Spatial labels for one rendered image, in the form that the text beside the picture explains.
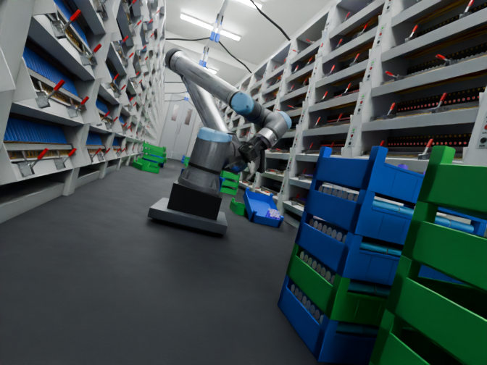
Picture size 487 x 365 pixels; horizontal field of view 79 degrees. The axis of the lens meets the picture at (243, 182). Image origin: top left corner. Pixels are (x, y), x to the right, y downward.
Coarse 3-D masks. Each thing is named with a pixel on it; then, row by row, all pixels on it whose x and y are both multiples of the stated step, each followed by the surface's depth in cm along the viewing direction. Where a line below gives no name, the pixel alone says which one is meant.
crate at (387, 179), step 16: (320, 160) 69; (336, 160) 62; (352, 160) 57; (368, 160) 53; (384, 160) 51; (320, 176) 67; (336, 176) 61; (352, 176) 56; (368, 176) 52; (384, 176) 52; (400, 176) 53; (416, 176) 54; (384, 192) 52; (400, 192) 53; (416, 192) 54
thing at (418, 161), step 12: (396, 144) 151; (408, 144) 144; (420, 144) 137; (432, 144) 131; (444, 144) 125; (456, 144) 120; (468, 144) 116; (360, 156) 154; (396, 156) 133; (408, 156) 130; (420, 156) 117; (456, 156) 108; (408, 168) 121; (420, 168) 115
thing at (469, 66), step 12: (468, 60) 105; (480, 60) 101; (432, 72) 120; (444, 72) 115; (456, 72) 110; (468, 72) 106; (480, 72) 114; (372, 84) 154; (396, 84) 138; (408, 84) 132; (420, 84) 125; (372, 96) 154
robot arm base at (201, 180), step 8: (192, 168) 126; (200, 168) 124; (184, 176) 126; (192, 176) 124; (200, 176) 124; (208, 176) 125; (216, 176) 128; (184, 184) 124; (192, 184) 123; (200, 184) 123; (208, 184) 125; (216, 184) 128; (208, 192) 125; (216, 192) 129
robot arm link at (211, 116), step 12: (192, 60) 162; (192, 84) 157; (192, 96) 157; (204, 96) 153; (204, 108) 151; (216, 108) 152; (204, 120) 151; (216, 120) 148; (228, 132) 144; (240, 144) 145; (240, 168) 146
